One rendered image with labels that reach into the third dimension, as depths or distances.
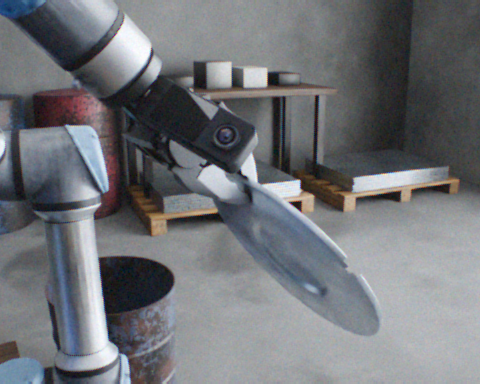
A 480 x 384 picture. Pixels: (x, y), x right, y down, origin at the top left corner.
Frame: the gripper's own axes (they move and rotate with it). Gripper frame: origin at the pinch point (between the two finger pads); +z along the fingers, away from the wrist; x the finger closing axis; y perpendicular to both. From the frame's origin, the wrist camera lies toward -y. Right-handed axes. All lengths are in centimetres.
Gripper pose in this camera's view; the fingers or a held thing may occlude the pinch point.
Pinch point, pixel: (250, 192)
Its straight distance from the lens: 58.3
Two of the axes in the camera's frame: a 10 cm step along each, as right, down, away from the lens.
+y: -6.4, -2.4, 7.3
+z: 5.4, 5.4, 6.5
